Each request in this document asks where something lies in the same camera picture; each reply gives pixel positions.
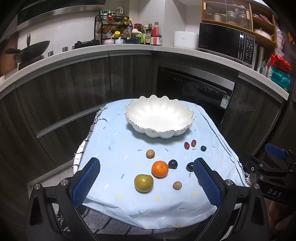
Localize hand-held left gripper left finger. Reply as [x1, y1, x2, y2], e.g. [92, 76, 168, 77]
[24, 157, 101, 241]

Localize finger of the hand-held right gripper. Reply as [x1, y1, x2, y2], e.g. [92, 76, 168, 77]
[265, 143, 296, 163]
[239, 152, 263, 178]

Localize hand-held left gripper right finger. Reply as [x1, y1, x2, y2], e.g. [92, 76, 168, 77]
[193, 157, 270, 241]

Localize orange mandarin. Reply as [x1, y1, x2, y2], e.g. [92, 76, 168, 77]
[151, 160, 169, 178]

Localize yellow-green pear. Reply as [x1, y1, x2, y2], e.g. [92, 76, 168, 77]
[134, 174, 154, 193]

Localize white scalloped ceramic bowl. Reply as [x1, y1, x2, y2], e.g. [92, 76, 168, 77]
[125, 95, 194, 139]

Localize person's right hand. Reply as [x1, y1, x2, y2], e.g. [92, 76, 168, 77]
[268, 200, 289, 230]

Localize light blue patterned tablecloth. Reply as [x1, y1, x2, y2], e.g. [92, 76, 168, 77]
[76, 100, 249, 229]

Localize teal plastic bag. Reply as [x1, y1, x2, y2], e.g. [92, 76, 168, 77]
[269, 67, 291, 91]

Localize red plastic bag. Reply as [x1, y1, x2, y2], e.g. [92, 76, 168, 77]
[268, 53, 292, 72]

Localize built-in black oven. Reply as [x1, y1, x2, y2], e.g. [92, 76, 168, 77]
[157, 61, 236, 130]

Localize dark wood kitchen cabinets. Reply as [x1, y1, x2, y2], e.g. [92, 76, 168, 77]
[0, 50, 288, 223]

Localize white pot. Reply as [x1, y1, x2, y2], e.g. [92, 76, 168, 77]
[253, 29, 273, 40]

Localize black microwave oven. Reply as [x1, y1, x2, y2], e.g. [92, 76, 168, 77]
[198, 22, 257, 68]

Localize black stove pan support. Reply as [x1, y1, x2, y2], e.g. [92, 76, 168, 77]
[72, 40, 102, 49]

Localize wooden shelf cabinet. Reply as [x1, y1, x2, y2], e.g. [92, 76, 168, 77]
[201, 0, 278, 49]

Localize black wok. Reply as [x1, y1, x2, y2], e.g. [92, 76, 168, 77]
[6, 34, 51, 64]

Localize white rice cooker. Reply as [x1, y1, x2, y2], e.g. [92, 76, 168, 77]
[174, 31, 199, 49]

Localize clear bottle with red label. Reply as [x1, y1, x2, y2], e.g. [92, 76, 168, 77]
[150, 22, 162, 46]

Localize dark sauce bottle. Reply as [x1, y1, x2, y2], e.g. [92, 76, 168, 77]
[145, 24, 152, 45]

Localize stainless range hood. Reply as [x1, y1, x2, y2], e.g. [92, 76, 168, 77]
[0, 0, 105, 30]

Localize black wire spice rack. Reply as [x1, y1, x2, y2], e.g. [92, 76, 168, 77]
[94, 14, 133, 45]

